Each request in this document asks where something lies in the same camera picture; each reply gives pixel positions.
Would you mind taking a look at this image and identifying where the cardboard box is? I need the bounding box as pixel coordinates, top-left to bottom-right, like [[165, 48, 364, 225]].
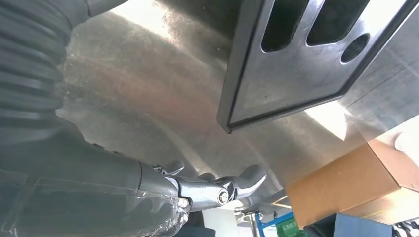
[[285, 139, 419, 230]]

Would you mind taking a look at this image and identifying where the blue tablet folder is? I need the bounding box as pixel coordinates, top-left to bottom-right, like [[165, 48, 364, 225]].
[[304, 213, 393, 237]]

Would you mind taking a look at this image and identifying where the blue metal cart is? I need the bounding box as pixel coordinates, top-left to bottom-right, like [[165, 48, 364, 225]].
[[254, 211, 295, 237]]

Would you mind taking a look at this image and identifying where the steel workbench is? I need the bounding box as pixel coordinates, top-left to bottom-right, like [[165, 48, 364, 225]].
[[55, 0, 419, 215]]

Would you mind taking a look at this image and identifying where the green plastic crate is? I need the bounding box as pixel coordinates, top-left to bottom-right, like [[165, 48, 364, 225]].
[[276, 217, 308, 237]]

